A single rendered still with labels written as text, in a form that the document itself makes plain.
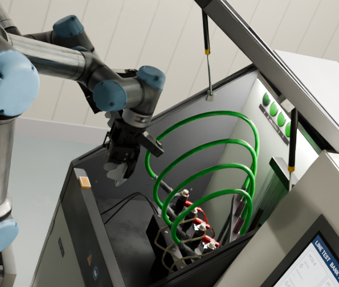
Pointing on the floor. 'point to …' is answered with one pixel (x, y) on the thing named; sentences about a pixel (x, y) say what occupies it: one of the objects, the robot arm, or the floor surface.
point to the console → (303, 218)
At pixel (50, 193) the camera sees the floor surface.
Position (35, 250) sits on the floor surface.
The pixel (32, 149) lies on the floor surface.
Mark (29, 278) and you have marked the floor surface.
